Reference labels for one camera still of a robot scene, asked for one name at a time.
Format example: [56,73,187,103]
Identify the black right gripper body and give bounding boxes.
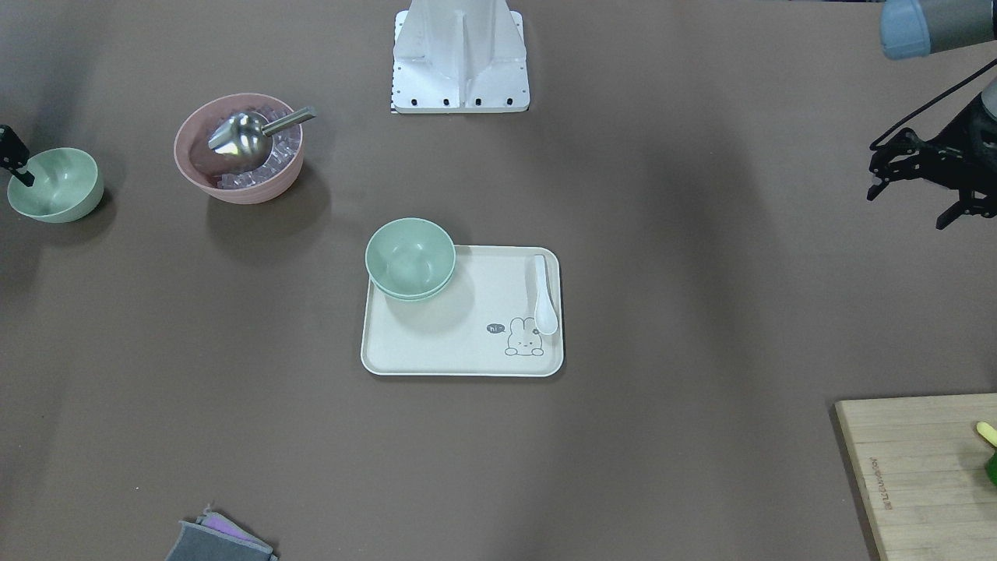
[0,124,30,169]

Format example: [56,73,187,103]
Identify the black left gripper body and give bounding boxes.
[869,93,996,219]

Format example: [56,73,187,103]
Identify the green bowl robot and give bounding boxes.
[7,148,104,223]
[365,217,456,277]

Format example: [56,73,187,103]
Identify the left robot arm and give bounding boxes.
[866,1,996,230]

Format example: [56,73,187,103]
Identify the pink bowl with ice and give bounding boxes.
[172,93,304,205]

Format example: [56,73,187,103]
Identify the metal ice scoop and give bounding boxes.
[206,106,317,168]

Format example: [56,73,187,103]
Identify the yellow plastic knife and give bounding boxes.
[975,420,997,450]

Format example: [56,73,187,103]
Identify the wooden cutting board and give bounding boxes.
[834,393,996,560]

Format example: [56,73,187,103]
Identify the green lime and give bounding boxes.
[984,452,997,487]

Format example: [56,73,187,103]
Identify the white ceramic spoon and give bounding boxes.
[534,253,559,335]

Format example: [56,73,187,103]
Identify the purple cloth under grey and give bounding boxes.
[195,506,274,554]

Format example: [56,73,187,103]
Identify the green bowl on tray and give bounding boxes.
[369,273,453,302]

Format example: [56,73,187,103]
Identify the grey folded cloth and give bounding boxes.
[165,521,279,560]

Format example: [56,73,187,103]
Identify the cream rabbit tray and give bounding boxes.
[360,245,564,379]

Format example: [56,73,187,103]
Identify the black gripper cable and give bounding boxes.
[868,58,997,153]

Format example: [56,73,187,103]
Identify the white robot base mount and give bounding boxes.
[389,1,531,115]

